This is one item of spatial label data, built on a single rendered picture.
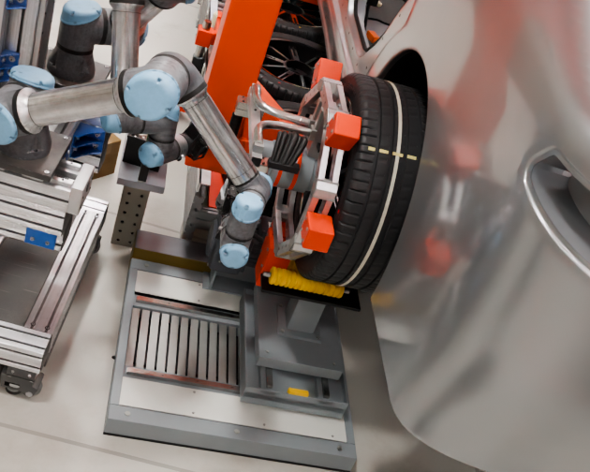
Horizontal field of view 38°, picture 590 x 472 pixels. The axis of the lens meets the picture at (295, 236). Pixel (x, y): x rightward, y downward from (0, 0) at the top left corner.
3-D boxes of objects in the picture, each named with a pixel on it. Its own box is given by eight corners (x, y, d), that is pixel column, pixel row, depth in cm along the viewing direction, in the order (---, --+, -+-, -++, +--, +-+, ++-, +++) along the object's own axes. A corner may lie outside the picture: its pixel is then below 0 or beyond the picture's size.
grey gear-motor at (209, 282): (300, 322, 333) (330, 253, 313) (193, 301, 323) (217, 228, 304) (297, 291, 347) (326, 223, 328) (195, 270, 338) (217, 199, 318)
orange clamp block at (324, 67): (338, 89, 272) (343, 63, 274) (315, 83, 270) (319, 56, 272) (331, 95, 279) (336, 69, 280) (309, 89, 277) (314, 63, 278)
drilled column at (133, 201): (135, 248, 350) (157, 163, 326) (110, 243, 347) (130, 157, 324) (137, 233, 358) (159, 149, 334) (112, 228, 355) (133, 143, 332)
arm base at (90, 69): (40, 72, 273) (45, 44, 267) (54, 52, 285) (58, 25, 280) (87, 86, 275) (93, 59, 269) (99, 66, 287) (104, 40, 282)
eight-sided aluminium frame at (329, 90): (296, 294, 264) (357, 146, 234) (274, 289, 263) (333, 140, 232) (287, 193, 308) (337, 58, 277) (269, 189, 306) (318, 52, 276)
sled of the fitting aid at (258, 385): (340, 420, 298) (349, 402, 292) (239, 404, 290) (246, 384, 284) (327, 321, 338) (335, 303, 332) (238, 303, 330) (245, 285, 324)
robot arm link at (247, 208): (243, 180, 225) (231, 213, 231) (231, 201, 215) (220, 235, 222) (271, 190, 225) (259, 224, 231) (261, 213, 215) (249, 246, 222)
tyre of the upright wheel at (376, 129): (363, 147, 319) (348, 317, 293) (302, 132, 314) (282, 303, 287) (442, 50, 260) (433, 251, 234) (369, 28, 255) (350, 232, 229)
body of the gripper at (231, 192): (252, 187, 243) (253, 213, 233) (243, 212, 248) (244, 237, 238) (226, 182, 241) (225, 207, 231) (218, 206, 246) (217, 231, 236)
